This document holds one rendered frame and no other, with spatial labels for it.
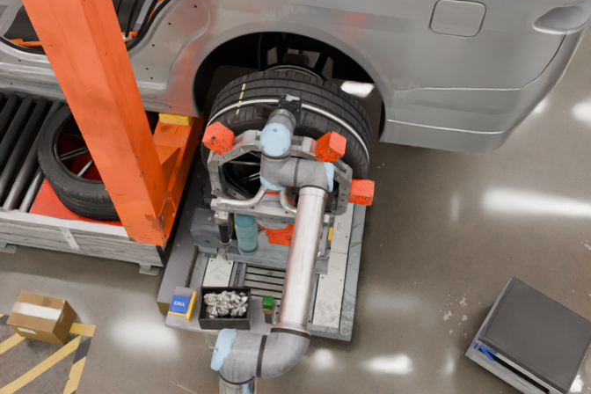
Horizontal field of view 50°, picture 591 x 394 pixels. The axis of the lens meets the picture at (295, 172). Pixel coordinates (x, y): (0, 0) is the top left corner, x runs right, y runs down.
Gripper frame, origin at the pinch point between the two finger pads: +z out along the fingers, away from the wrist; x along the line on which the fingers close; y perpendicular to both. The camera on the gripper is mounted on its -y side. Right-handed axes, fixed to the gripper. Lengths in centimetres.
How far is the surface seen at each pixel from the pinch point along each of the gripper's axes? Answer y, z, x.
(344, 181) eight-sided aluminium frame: 24.7, -3.9, -27.7
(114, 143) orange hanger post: -51, -31, -11
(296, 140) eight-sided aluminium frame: 6.2, -7.2, -12.2
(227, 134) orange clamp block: -19.2, -5.4, -14.4
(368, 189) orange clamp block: 34.0, 2.9, -33.2
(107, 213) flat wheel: -81, 29, -79
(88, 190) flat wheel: -88, 24, -65
